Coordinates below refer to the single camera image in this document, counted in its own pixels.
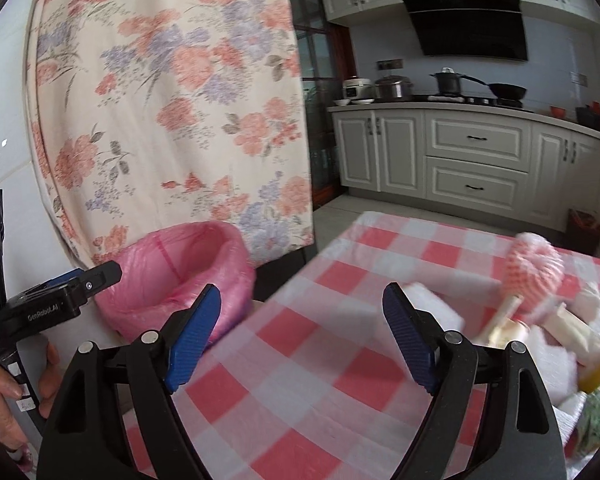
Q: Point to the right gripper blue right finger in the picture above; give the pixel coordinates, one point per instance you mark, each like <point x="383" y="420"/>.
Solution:
<point x="410" y="335"/>

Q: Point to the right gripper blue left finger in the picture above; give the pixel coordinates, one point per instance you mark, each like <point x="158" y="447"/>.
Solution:
<point x="187" y="333"/>

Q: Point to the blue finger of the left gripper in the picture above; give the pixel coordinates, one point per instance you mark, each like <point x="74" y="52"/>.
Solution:
<point x="61" y="279"/>
<point x="86" y="284"/>

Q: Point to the pink foam net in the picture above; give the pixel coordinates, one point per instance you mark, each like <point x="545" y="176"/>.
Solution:
<point x="533" y="269"/>

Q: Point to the white tissue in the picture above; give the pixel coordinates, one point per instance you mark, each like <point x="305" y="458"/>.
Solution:
<point x="586" y="304"/>

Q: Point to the white foam block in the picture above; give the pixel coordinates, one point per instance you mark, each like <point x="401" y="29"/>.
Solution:
<point x="557" y="366"/>
<point x="422" y="299"/>

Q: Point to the floral green paper wrapper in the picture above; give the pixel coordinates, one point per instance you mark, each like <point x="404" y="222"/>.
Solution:
<point x="579" y="424"/>

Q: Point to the pink lined trash bin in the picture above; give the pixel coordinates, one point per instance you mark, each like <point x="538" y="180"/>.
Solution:
<point x="166" y="270"/>

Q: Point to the white lower kitchen cabinets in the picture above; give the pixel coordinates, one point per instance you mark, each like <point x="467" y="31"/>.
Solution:
<point x="485" y="163"/>

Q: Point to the person's left hand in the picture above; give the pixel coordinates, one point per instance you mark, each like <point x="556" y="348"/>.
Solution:
<point x="11" y="435"/>

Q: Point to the red white checkered tablecloth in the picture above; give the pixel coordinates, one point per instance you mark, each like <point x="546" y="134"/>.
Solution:
<point x="313" y="385"/>

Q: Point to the floral cream curtain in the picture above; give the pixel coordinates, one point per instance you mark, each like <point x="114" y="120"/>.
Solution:
<point x="146" y="114"/>

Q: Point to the red floor bin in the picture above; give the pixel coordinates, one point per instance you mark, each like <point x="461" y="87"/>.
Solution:
<point x="582" y="232"/>

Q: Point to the steel pressure cooker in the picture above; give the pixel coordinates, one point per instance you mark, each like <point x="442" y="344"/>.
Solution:
<point x="393" y="88"/>

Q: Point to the white rice cooker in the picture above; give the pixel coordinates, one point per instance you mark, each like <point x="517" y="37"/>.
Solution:
<point x="357" y="88"/>

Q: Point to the black lidded saucepan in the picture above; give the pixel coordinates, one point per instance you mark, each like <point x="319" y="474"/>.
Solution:
<point x="449" y="82"/>

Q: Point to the black gas stove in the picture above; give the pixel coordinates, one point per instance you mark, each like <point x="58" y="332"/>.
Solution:
<point x="470" y="100"/>

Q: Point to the black frying pan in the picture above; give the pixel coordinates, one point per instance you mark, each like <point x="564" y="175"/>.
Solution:
<point x="508" y="92"/>

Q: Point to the red bowl on counter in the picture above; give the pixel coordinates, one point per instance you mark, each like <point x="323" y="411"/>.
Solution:
<point x="558" y="112"/>

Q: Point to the black range hood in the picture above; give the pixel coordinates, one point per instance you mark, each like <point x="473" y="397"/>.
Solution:
<point x="469" y="28"/>

